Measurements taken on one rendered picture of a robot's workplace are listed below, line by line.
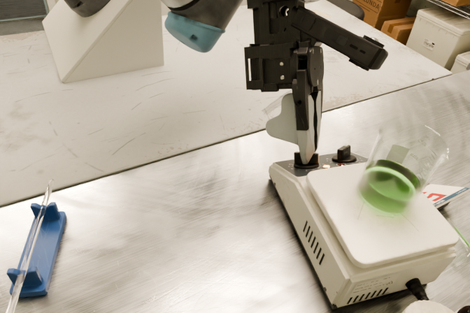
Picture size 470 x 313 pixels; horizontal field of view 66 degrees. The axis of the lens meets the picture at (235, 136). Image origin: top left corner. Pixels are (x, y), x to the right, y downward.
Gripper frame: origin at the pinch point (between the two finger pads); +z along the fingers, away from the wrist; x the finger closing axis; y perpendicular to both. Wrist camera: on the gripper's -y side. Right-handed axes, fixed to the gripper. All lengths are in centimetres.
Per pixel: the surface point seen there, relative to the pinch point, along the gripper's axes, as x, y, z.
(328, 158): -4.1, -1.2, 1.8
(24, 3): -147, 251, -63
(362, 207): 7.6, -7.1, 3.5
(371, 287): 10.9, -8.4, 10.4
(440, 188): -9.7, -15.3, 6.9
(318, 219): 8.9, -2.8, 4.8
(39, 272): 24.5, 21.4, 6.9
